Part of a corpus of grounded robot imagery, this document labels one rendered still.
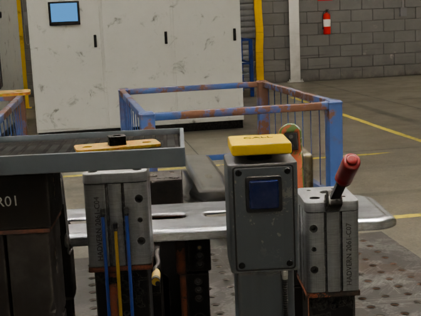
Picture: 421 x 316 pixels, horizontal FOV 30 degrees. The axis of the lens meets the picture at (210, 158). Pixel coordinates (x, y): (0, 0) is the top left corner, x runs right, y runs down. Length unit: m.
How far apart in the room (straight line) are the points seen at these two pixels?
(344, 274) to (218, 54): 8.23
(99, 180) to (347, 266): 0.32
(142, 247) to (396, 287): 0.90
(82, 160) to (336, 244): 0.37
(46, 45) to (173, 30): 1.44
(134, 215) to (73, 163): 0.22
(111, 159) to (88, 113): 8.32
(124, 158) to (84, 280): 1.14
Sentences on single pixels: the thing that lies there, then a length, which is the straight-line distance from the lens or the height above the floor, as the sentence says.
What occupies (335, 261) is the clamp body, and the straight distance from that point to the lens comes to 0.98.
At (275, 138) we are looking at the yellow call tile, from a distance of 0.80.
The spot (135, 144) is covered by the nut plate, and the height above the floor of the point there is 1.16.
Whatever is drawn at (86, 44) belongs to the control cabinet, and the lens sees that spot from 9.01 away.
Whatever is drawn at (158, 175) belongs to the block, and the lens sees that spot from 1.32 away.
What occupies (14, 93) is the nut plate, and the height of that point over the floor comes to 1.22.
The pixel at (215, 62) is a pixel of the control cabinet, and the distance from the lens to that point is 9.16.
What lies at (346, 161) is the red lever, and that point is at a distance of 0.84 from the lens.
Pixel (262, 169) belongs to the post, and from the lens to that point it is 0.78.
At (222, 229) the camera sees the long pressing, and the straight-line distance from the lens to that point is 1.07.
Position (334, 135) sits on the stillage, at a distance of 3.13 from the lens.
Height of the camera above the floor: 1.28
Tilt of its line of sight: 10 degrees down
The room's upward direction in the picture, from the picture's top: 2 degrees counter-clockwise
